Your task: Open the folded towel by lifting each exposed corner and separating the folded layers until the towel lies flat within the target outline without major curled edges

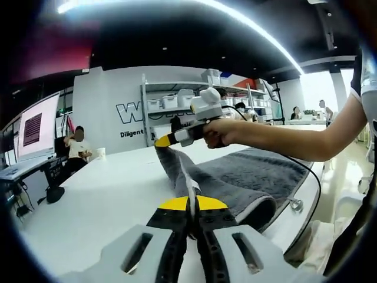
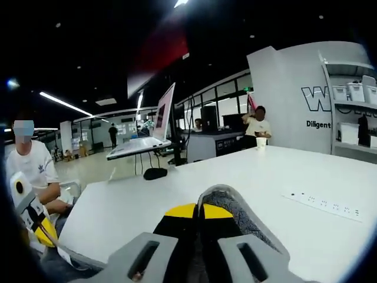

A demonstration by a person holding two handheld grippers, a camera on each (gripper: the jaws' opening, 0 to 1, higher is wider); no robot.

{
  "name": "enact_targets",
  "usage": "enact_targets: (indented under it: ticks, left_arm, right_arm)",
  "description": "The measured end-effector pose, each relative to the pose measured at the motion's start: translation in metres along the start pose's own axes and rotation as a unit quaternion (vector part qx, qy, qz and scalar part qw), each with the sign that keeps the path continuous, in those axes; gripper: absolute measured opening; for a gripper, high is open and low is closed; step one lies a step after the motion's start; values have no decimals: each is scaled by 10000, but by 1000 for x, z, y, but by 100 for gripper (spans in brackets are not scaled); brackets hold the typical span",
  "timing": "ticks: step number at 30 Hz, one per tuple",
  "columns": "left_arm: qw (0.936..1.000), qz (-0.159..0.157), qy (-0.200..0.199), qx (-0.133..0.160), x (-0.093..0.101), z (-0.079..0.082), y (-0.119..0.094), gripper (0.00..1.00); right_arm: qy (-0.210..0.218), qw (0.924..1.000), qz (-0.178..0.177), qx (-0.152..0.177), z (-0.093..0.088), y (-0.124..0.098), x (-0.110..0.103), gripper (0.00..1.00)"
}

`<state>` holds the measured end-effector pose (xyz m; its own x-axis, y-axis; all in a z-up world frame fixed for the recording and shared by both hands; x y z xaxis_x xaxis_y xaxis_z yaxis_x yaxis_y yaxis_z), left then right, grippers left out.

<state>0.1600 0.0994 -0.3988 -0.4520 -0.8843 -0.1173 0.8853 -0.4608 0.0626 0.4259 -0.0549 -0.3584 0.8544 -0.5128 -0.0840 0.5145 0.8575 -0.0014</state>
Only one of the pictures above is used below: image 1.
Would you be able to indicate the grey towel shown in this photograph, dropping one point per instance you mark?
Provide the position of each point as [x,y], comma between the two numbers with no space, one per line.
[250,174]

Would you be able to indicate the person's right hand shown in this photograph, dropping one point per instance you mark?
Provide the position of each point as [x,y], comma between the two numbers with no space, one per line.
[229,132]

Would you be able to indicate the black shelf bag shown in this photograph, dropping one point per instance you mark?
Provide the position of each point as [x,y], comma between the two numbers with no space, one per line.
[175,125]

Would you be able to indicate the group of white storage boxes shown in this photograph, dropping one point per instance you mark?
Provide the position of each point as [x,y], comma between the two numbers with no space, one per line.
[169,101]

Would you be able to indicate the grey metal shelving rack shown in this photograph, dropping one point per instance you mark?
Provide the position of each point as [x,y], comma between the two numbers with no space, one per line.
[144,118]

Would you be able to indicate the black tripod stand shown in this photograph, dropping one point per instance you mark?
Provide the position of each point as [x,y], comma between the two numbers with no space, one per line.
[281,100]

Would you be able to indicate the white paper cup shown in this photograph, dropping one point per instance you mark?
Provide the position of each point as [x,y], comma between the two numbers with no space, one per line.
[101,154]

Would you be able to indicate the black floor bag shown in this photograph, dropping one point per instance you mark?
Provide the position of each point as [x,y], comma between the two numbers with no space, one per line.
[53,194]

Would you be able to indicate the ceiling light strip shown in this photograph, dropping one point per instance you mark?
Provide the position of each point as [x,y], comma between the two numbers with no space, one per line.
[250,25]

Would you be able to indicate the person's dark clothing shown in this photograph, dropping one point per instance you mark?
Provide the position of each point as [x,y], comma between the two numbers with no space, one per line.
[353,230]

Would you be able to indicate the side desk with black legs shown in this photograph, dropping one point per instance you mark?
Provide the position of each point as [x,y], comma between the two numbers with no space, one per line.
[48,174]

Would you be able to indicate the pink hanging cloth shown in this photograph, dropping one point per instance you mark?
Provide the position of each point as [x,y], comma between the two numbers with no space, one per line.
[71,123]

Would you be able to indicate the black monitor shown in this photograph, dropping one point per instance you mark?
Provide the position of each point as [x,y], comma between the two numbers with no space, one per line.
[60,146]

